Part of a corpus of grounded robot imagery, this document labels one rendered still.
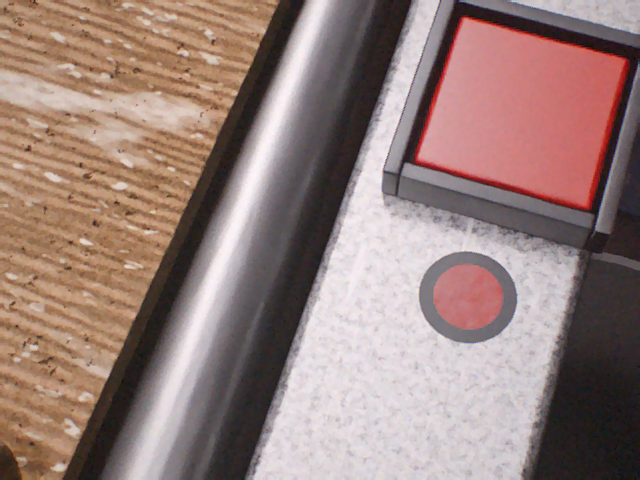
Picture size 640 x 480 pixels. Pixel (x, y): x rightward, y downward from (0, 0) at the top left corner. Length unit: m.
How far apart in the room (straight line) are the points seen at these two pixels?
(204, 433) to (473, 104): 0.14
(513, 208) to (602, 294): 0.67
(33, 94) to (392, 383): 0.15
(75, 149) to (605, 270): 0.68
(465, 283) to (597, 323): 0.72
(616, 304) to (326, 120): 0.67
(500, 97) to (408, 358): 0.09
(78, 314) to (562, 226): 0.15
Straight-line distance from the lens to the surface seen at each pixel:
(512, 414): 0.41
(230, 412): 0.41
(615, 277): 1.06
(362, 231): 0.43
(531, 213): 0.42
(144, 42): 0.44
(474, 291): 0.42
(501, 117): 0.43
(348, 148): 0.49
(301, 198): 0.44
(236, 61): 0.43
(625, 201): 1.46
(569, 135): 0.43
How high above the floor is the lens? 1.31
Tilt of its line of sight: 67 degrees down
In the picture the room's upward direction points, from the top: 2 degrees counter-clockwise
